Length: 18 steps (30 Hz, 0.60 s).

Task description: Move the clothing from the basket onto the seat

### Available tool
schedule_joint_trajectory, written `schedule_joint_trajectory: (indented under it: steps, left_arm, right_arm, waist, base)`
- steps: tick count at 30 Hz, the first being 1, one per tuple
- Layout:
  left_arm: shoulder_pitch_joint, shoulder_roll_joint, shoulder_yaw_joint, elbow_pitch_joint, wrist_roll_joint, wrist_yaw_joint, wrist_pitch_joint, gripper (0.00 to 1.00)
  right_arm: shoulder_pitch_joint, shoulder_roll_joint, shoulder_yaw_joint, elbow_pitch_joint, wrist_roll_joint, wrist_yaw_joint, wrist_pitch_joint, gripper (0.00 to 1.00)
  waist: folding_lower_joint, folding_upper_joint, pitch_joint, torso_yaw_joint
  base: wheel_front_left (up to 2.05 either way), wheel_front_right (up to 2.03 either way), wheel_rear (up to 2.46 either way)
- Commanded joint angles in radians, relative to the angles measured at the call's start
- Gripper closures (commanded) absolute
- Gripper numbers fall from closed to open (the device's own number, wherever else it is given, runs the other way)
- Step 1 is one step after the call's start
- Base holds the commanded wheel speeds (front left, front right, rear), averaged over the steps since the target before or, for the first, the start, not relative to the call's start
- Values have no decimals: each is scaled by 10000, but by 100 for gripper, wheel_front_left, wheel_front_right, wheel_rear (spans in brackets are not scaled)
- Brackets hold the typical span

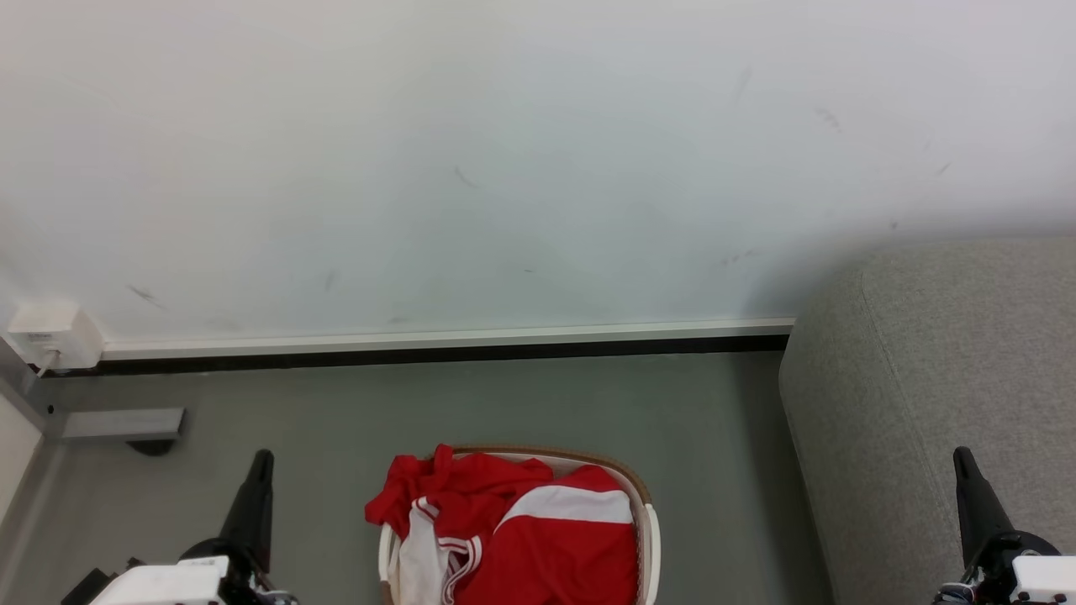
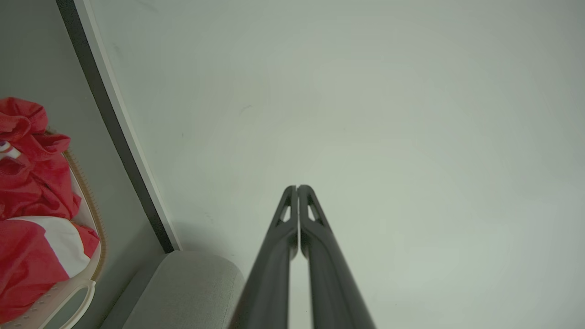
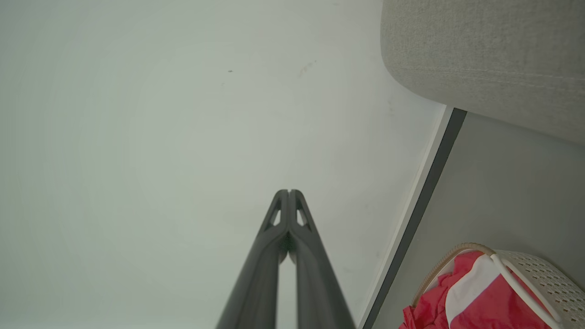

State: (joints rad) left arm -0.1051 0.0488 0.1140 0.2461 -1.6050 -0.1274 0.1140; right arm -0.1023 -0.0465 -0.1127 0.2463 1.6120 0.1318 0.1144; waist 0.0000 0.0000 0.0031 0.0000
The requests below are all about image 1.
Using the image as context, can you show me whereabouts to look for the grey fabric sofa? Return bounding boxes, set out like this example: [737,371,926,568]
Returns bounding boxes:
[778,238,1076,605]

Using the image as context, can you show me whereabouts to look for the red and white garment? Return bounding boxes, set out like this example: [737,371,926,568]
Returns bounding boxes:
[364,445,640,605]

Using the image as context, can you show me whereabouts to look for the white laundry basket brown rim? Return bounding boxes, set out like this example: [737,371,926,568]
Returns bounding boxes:
[377,445,662,605]

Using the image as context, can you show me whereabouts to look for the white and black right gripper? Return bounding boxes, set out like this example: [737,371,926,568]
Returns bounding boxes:
[933,446,1076,605]

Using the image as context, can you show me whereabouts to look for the white cabinet panel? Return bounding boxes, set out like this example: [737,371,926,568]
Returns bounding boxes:
[0,393,45,526]

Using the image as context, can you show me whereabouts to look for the white wall socket box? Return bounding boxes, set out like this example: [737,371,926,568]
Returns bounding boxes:
[7,300,105,371]

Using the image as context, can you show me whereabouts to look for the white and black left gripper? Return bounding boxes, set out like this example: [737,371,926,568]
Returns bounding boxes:
[61,450,297,605]

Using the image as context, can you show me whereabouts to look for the grey metal frame leg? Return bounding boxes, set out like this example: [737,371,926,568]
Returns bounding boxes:
[0,338,187,446]

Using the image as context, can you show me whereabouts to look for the white baseboard with black strip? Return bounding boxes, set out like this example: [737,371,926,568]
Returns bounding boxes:
[42,317,796,377]

